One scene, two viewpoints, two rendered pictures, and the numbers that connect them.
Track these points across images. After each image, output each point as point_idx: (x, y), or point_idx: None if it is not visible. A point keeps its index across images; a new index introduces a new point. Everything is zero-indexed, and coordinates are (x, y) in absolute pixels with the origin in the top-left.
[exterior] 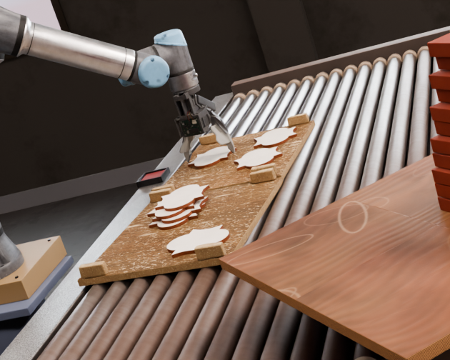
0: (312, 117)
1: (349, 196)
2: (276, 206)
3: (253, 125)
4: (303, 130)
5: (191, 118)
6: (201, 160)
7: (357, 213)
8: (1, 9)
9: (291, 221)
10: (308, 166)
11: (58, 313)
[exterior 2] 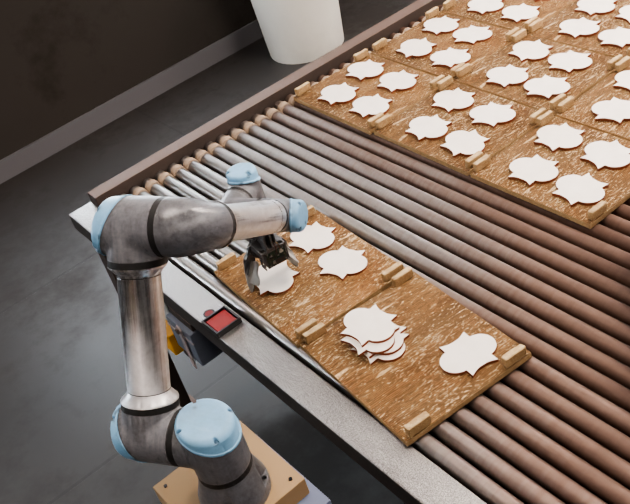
0: None
1: None
2: (458, 297)
3: None
4: (328, 222)
5: (279, 247)
6: (270, 285)
7: None
8: (204, 202)
9: (506, 303)
10: (402, 253)
11: (439, 477)
